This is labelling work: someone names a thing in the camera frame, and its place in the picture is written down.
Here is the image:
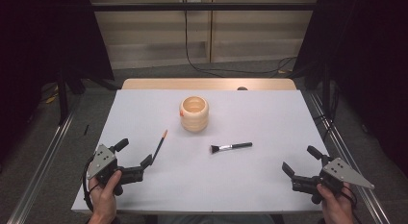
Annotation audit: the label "metal floor rail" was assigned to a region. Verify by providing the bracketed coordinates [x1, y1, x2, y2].
[6, 95, 85, 224]
[307, 88, 392, 224]

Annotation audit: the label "wooden table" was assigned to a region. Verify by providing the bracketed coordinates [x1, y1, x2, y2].
[121, 78, 297, 91]

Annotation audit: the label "long black floor cable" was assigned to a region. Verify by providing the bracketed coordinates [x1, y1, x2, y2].
[183, 0, 297, 78]

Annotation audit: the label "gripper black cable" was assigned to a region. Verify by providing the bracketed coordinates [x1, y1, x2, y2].
[82, 155, 97, 212]
[340, 185, 363, 224]

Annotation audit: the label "black horizontal bar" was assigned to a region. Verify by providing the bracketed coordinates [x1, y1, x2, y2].
[90, 2, 319, 12]

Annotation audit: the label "white table board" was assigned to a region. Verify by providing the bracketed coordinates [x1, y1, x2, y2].
[70, 88, 350, 215]

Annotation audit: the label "person's left hand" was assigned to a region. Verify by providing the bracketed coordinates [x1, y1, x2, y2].
[88, 169, 123, 218]

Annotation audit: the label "black pencil with orange tip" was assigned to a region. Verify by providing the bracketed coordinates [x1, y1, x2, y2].
[151, 129, 168, 164]

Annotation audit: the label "black cables beside rail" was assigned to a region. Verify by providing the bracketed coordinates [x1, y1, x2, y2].
[316, 86, 341, 143]

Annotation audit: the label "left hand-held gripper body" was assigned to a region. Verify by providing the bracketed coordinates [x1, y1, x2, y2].
[86, 143, 145, 197]

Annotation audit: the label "black curtain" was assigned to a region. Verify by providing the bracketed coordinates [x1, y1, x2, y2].
[0, 0, 115, 169]
[293, 0, 408, 179]

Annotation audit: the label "yellow floor cable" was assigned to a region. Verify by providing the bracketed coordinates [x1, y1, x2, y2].
[44, 85, 61, 105]

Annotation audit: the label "black makeup brush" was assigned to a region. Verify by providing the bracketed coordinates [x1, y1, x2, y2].
[209, 141, 253, 155]

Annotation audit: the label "black stand post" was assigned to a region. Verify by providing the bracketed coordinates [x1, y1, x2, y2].
[56, 69, 70, 126]

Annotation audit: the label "person's right hand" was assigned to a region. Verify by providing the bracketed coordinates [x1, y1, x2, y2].
[316, 182, 357, 224]

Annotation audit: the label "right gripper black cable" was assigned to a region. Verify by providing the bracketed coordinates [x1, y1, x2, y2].
[340, 185, 363, 224]

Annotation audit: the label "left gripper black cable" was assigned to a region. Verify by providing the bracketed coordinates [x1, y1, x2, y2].
[82, 155, 97, 212]

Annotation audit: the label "ribbed wooden cup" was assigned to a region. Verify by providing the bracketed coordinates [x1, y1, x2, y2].
[178, 95, 210, 133]

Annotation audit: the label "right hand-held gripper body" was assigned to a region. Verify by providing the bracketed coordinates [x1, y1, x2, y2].
[291, 155, 375, 205]

